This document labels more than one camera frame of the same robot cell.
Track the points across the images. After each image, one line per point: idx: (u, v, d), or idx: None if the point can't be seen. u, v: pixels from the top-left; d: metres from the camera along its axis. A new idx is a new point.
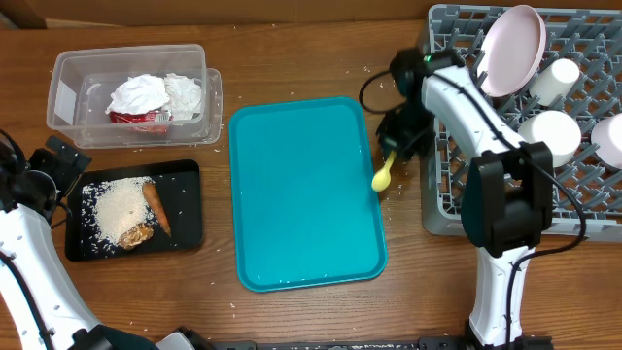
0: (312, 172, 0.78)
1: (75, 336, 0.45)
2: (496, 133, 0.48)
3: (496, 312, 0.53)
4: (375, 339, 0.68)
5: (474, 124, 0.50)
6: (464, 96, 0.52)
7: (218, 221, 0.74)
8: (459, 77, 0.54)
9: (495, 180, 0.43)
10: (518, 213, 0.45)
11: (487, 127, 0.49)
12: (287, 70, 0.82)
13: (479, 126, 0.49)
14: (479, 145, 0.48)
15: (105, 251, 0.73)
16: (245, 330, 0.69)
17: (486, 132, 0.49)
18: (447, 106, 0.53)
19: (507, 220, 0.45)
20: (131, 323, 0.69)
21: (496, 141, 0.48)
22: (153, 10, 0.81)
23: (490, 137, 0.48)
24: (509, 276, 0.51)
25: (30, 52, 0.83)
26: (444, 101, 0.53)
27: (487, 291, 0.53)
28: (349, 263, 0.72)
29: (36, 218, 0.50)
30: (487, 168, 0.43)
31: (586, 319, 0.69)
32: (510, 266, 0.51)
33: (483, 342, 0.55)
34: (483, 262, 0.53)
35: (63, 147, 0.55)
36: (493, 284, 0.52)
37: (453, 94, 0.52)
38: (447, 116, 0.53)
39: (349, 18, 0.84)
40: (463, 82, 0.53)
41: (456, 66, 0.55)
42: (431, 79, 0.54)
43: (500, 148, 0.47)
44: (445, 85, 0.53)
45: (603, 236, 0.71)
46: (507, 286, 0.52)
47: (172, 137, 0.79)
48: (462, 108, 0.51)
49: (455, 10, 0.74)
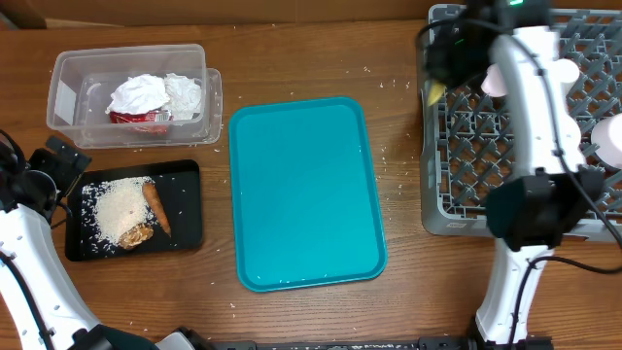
0: (314, 172, 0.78)
1: (75, 336, 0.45)
2: (557, 149, 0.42)
3: (504, 309, 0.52)
4: (375, 339, 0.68)
5: (539, 125, 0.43)
6: (539, 81, 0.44)
7: (218, 221, 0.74)
8: (541, 49, 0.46)
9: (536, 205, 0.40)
10: (546, 225, 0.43)
11: (550, 136, 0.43)
12: (287, 70, 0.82)
13: (542, 131, 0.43)
14: (535, 153, 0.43)
15: (105, 251, 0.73)
16: (245, 330, 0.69)
17: (548, 142, 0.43)
18: (515, 81, 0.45)
19: (532, 231, 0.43)
20: (131, 323, 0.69)
21: (555, 157, 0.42)
22: (153, 10, 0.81)
23: (550, 149, 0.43)
24: (524, 272, 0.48)
25: (30, 52, 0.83)
26: (513, 75, 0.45)
27: (499, 285, 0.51)
28: (349, 263, 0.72)
29: (36, 218, 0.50)
30: (535, 192, 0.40)
31: (587, 319, 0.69)
32: (527, 263, 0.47)
33: (486, 337, 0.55)
34: (501, 254, 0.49)
35: (63, 147, 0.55)
36: (504, 279, 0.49)
37: (529, 73, 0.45)
38: (509, 89, 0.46)
39: (349, 18, 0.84)
40: (544, 57, 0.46)
41: (544, 28, 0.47)
42: (510, 43, 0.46)
43: (557, 167, 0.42)
44: (524, 56, 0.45)
45: (603, 236, 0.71)
46: (520, 284, 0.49)
47: (171, 136, 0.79)
48: (533, 95, 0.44)
49: (454, 9, 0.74)
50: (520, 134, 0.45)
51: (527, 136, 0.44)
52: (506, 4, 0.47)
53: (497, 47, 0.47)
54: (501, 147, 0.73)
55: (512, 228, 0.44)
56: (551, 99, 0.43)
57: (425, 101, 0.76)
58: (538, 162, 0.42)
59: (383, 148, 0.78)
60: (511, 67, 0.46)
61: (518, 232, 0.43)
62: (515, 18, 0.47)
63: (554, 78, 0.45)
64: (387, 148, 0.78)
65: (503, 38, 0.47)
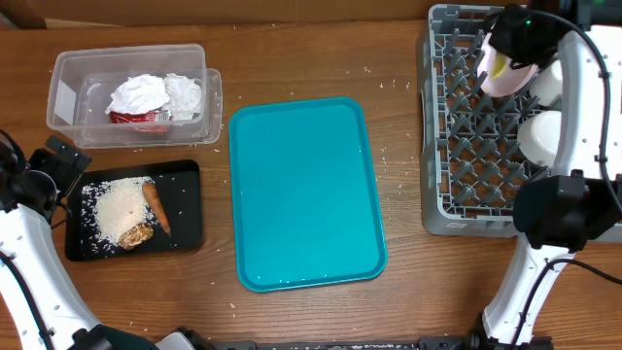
0: (315, 172, 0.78)
1: (75, 336, 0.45)
2: (601, 156, 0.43)
3: (512, 308, 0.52)
4: (375, 339, 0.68)
5: (588, 128, 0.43)
6: (600, 84, 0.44)
7: (218, 221, 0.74)
8: (610, 52, 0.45)
9: (568, 205, 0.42)
10: (571, 227, 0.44)
11: (597, 142, 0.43)
12: (287, 70, 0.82)
13: (588, 134, 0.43)
14: (577, 154, 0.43)
15: (105, 251, 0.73)
16: (245, 330, 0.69)
17: (594, 147, 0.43)
18: (574, 77, 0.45)
19: (556, 230, 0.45)
20: (131, 323, 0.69)
21: (596, 162, 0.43)
22: (153, 10, 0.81)
23: (593, 154, 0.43)
24: (539, 272, 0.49)
25: (29, 52, 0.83)
26: (573, 71, 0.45)
27: (512, 282, 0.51)
28: (349, 263, 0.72)
29: (36, 218, 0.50)
30: (567, 192, 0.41)
31: (586, 319, 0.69)
32: (544, 263, 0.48)
33: (489, 334, 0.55)
34: (519, 251, 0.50)
35: (63, 147, 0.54)
36: (520, 276, 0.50)
37: (591, 73, 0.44)
38: (565, 85, 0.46)
39: (349, 18, 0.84)
40: (609, 63, 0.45)
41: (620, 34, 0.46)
42: (580, 40, 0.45)
43: (596, 172, 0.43)
44: (591, 56, 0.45)
45: (604, 236, 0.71)
46: (535, 283, 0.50)
47: (171, 137, 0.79)
48: (588, 96, 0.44)
49: (455, 10, 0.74)
50: (567, 132, 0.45)
51: (573, 136, 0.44)
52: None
53: (565, 41, 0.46)
54: (501, 147, 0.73)
55: (537, 226, 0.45)
56: (607, 104, 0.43)
57: (424, 101, 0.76)
58: (579, 164, 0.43)
59: (383, 148, 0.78)
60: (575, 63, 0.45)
61: (543, 228, 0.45)
62: (592, 15, 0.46)
63: (616, 83, 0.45)
64: (387, 148, 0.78)
65: (574, 33, 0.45)
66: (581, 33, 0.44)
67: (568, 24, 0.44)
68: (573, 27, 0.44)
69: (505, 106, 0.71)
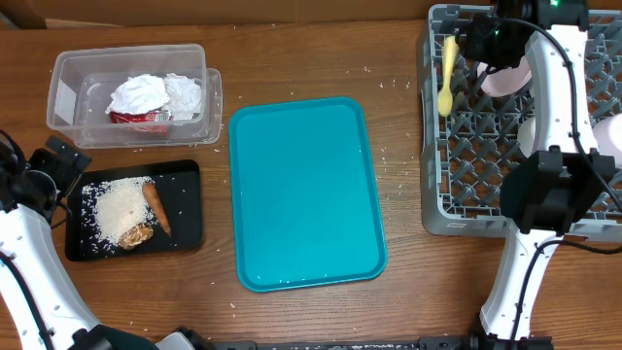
0: (314, 171, 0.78)
1: (75, 337, 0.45)
2: (573, 131, 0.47)
3: (508, 300, 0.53)
4: (375, 339, 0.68)
5: (559, 110, 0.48)
6: (565, 72, 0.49)
7: (218, 221, 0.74)
8: (571, 45, 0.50)
9: (548, 180, 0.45)
10: (556, 204, 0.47)
11: (569, 121, 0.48)
12: (287, 70, 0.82)
13: (560, 115, 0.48)
14: (553, 133, 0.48)
15: (105, 251, 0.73)
16: (245, 330, 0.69)
17: (567, 125, 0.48)
18: (541, 70, 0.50)
19: (542, 210, 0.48)
20: (131, 323, 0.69)
21: (570, 138, 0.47)
22: (154, 10, 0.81)
23: (566, 131, 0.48)
24: (532, 259, 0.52)
25: (29, 52, 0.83)
26: (541, 64, 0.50)
27: (505, 274, 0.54)
28: (349, 263, 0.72)
29: (36, 218, 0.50)
30: (545, 165, 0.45)
31: (586, 319, 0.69)
32: (535, 249, 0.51)
33: (488, 332, 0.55)
34: (508, 242, 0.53)
35: (63, 147, 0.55)
36: (512, 266, 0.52)
37: (556, 64, 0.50)
38: (535, 78, 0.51)
39: (349, 18, 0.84)
40: (572, 52, 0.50)
41: (577, 28, 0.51)
42: (541, 38, 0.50)
43: (571, 146, 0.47)
44: (554, 50, 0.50)
45: (604, 237, 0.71)
46: (528, 270, 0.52)
47: (172, 136, 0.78)
48: (555, 85, 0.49)
49: (455, 10, 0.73)
50: (541, 117, 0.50)
51: (547, 120, 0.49)
52: (547, 6, 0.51)
53: (531, 41, 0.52)
54: (501, 147, 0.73)
55: (524, 205, 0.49)
56: (573, 88, 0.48)
57: (424, 101, 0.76)
58: (556, 141, 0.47)
59: (383, 148, 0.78)
60: (541, 58, 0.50)
61: (530, 209, 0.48)
62: (551, 17, 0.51)
63: (578, 70, 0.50)
64: (387, 147, 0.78)
65: (537, 32, 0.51)
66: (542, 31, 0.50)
67: (530, 26, 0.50)
68: (536, 27, 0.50)
69: (505, 105, 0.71)
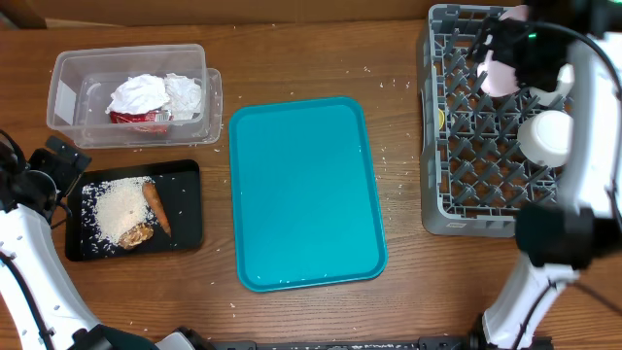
0: (314, 172, 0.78)
1: (75, 336, 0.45)
2: (612, 186, 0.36)
3: (512, 320, 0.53)
4: (375, 339, 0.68)
5: (602, 153, 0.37)
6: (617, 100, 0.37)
7: (218, 221, 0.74)
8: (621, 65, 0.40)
9: (576, 243, 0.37)
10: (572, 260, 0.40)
11: (609, 168, 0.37)
12: (287, 70, 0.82)
13: (603, 159, 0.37)
14: (586, 184, 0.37)
15: (105, 251, 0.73)
16: (245, 330, 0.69)
17: (606, 176, 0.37)
18: (586, 93, 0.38)
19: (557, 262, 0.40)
20: (131, 323, 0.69)
21: (606, 193, 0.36)
22: (154, 10, 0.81)
23: (604, 183, 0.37)
24: (541, 290, 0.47)
25: (29, 52, 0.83)
26: (586, 87, 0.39)
27: (514, 296, 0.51)
28: (349, 263, 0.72)
29: (36, 218, 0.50)
30: (575, 229, 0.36)
31: (586, 319, 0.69)
32: (545, 283, 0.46)
33: (489, 340, 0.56)
34: (521, 268, 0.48)
35: (63, 146, 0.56)
36: (521, 292, 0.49)
37: (604, 88, 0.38)
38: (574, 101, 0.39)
39: (349, 18, 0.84)
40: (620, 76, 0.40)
41: None
42: (591, 55, 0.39)
43: (604, 206, 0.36)
44: (604, 71, 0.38)
45: None
46: (535, 299, 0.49)
47: (171, 136, 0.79)
48: (602, 117, 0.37)
49: (455, 10, 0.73)
50: (573, 157, 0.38)
51: (582, 161, 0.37)
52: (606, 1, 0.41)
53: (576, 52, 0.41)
54: (501, 147, 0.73)
55: (539, 254, 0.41)
56: None
57: (424, 101, 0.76)
58: (586, 196, 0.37)
59: (383, 148, 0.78)
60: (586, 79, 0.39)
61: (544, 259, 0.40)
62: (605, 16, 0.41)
63: None
64: (387, 148, 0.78)
65: (586, 45, 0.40)
66: (592, 45, 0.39)
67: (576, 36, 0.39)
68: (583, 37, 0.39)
69: (505, 105, 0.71)
